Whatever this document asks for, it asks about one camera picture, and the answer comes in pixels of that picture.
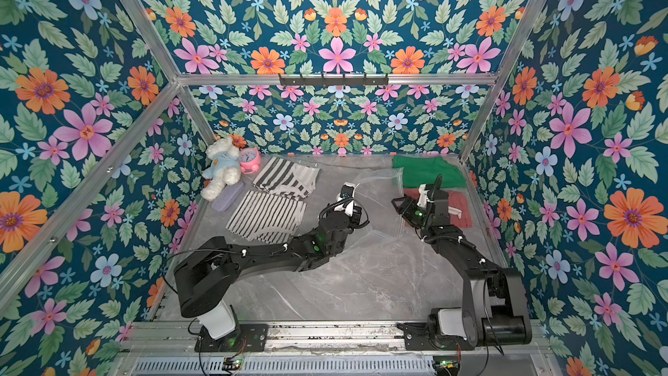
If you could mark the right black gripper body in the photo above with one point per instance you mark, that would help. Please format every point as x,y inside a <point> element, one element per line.
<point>436,197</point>

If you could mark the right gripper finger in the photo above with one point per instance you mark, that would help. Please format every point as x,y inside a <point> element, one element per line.
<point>437,183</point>
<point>402,205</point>

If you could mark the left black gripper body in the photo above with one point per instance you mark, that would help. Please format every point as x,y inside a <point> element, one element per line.
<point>351,220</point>

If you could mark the red tank top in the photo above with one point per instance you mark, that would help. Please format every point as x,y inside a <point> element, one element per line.
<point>459,211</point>

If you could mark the green tank top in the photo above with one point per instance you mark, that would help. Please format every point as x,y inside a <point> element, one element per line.
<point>425,171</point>

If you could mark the clear plastic vacuum bag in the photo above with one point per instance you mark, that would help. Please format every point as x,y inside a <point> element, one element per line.
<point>365,208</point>

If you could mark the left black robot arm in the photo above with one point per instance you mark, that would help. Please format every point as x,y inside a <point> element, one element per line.
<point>203,278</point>

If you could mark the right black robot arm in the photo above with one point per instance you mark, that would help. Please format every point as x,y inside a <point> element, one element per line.
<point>493,309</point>

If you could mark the upper striped shirt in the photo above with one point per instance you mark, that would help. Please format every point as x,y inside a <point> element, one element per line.
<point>285,178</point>

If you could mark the striped shirt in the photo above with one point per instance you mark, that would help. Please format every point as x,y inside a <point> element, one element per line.
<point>285,178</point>
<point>268,218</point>

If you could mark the lower striped shirt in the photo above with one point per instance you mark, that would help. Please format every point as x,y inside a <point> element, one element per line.
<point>268,218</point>

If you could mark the pink alarm clock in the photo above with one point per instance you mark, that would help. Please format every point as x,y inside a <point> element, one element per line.
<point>249,160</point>

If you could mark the lilac pouch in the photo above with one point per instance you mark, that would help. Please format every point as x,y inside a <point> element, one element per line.
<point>227,197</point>

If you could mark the white teddy bear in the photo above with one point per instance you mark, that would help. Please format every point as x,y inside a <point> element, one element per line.
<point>224,169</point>

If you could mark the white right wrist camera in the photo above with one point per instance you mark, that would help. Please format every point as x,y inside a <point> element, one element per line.
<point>423,199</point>

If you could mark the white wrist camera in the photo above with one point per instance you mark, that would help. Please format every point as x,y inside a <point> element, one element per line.
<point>423,199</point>
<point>347,194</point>

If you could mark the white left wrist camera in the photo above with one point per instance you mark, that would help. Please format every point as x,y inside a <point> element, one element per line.
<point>347,194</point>

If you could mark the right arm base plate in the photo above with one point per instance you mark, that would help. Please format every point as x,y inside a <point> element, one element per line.
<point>422,336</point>

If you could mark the black wall hook rail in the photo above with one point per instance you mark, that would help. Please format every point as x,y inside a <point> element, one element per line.
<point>322,80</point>

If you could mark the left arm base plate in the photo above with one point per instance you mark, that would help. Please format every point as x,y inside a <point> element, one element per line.
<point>245,338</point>

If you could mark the aluminium front rail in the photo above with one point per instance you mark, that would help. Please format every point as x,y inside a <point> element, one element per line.
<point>283,337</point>

